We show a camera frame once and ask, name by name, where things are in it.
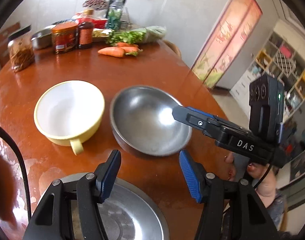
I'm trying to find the large steel bowl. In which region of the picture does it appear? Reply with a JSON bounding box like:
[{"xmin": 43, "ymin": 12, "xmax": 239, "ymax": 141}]
[{"xmin": 58, "ymin": 172, "xmax": 170, "ymax": 240}]

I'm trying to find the deep steel bowl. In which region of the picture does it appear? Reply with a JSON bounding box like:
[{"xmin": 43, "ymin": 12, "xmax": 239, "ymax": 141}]
[{"xmin": 110, "ymin": 86, "xmax": 192, "ymax": 157}]

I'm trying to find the yellow bowl with handle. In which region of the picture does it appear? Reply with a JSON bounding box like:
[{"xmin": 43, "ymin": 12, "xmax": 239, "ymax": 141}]
[{"xmin": 34, "ymin": 80, "xmax": 105, "ymax": 155}]

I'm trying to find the person right hand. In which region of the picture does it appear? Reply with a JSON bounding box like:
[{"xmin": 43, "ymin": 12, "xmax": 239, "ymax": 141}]
[{"xmin": 224, "ymin": 152, "xmax": 277, "ymax": 207}]

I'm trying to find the white shelf cabinet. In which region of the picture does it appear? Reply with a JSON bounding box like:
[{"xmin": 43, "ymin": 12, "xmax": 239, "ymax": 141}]
[{"xmin": 230, "ymin": 20, "xmax": 305, "ymax": 121}]

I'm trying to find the pink hello kitty door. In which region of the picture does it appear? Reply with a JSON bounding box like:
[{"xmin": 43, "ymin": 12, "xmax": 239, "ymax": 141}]
[{"xmin": 191, "ymin": 0, "xmax": 263, "ymax": 89}]

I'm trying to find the bag of green vegetables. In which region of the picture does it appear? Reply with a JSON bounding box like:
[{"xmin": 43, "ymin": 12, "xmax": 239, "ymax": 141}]
[{"xmin": 106, "ymin": 25, "xmax": 167, "ymax": 46}]

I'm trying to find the carrot rear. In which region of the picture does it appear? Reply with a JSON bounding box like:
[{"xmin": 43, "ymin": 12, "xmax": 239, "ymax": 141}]
[{"xmin": 116, "ymin": 42, "xmax": 142, "ymax": 56}]

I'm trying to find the carrot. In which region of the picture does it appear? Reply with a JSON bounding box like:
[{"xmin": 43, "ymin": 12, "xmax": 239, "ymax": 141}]
[
  {"xmin": 116, "ymin": 42, "xmax": 142, "ymax": 56},
  {"xmin": 97, "ymin": 47, "xmax": 125, "ymax": 58}
]

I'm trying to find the carrot front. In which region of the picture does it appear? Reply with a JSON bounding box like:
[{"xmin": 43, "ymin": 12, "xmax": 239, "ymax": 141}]
[{"xmin": 97, "ymin": 47, "xmax": 125, "ymax": 58}]

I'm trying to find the clear plastic water bottle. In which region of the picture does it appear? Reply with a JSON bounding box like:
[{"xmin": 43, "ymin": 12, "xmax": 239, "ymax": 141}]
[{"xmin": 106, "ymin": 0, "xmax": 124, "ymax": 30}]

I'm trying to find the red tissue pack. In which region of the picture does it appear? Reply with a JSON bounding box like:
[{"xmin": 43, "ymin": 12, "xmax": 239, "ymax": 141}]
[{"xmin": 71, "ymin": 12, "xmax": 107, "ymax": 29}]

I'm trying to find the dark sauce bottle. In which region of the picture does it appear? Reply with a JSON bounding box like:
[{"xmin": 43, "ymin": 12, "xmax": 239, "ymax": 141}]
[{"xmin": 78, "ymin": 9, "xmax": 94, "ymax": 49}]

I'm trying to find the red chili sauce jar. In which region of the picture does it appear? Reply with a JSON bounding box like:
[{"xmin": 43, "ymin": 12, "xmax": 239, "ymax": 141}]
[{"xmin": 51, "ymin": 22, "xmax": 78, "ymax": 54}]

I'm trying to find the dried flower bouquet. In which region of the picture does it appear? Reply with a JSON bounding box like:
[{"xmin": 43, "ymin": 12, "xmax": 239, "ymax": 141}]
[{"xmin": 83, "ymin": 0, "xmax": 108, "ymax": 10}]

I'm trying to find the small steel basin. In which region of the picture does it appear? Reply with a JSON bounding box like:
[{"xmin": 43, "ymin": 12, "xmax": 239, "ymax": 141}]
[{"xmin": 31, "ymin": 24, "xmax": 55, "ymax": 50}]

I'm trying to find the clear jar black lid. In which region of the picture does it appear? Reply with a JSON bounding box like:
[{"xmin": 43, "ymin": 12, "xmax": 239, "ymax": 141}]
[{"xmin": 7, "ymin": 25, "xmax": 34, "ymax": 72}]

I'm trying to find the brown wooden slat chair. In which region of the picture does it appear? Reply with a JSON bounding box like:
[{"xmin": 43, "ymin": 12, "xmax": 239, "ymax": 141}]
[{"xmin": 0, "ymin": 22, "xmax": 20, "ymax": 68}]

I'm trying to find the black camera cable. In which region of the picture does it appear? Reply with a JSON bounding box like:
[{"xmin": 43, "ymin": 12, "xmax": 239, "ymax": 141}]
[{"xmin": 0, "ymin": 121, "xmax": 32, "ymax": 222}]

